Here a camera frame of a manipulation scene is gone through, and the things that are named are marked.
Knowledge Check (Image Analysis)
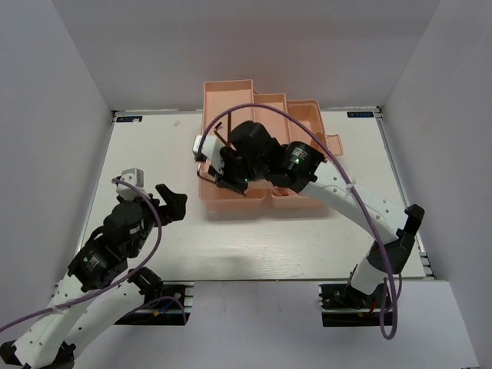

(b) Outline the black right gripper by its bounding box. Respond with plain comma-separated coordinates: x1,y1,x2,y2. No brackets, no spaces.
208,147,268,194

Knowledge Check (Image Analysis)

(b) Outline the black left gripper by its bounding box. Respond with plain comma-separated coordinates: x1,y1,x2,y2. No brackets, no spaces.
118,182,187,257

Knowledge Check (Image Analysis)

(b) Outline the thin brown hex key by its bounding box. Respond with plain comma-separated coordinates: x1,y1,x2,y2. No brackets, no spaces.
196,161,216,185

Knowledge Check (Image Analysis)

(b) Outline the thick brown hex key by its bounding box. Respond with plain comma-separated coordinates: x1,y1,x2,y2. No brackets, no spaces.
214,121,227,147

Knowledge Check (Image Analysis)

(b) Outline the pink plastic toolbox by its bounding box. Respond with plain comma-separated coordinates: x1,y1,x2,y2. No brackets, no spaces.
193,80,343,211

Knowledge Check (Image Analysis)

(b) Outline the long brown hex key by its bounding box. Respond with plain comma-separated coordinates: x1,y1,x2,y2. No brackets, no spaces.
227,111,232,148

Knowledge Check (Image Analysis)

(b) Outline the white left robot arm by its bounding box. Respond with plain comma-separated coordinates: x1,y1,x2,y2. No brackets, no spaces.
1,179,188,368

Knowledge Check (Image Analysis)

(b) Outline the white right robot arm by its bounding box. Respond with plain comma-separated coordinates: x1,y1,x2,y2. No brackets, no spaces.
221,121,424,307

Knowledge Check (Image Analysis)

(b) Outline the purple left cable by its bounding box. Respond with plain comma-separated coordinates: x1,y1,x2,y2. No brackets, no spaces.
0,177,191,335

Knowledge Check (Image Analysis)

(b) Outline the purple cable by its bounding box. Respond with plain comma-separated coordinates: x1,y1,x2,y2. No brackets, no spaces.
201,103,403,341
0,177,191,335

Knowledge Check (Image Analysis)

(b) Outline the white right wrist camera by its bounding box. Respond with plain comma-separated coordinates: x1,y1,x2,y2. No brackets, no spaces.
192,135,225,174

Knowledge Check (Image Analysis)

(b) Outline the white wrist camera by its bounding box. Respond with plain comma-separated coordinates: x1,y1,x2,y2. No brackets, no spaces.
113,168,148,201
192,135,225,174

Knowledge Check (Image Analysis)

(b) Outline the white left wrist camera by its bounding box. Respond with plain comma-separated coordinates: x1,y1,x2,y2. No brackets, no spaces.
113,168,148,201

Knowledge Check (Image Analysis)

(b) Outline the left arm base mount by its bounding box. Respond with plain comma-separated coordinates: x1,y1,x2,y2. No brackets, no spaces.
115,282,194,327

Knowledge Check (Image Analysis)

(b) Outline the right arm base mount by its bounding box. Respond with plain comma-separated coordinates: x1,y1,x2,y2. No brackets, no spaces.
318,283,384,327

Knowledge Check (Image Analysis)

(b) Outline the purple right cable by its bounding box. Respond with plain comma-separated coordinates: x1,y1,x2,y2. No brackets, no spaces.
201,103,403,341

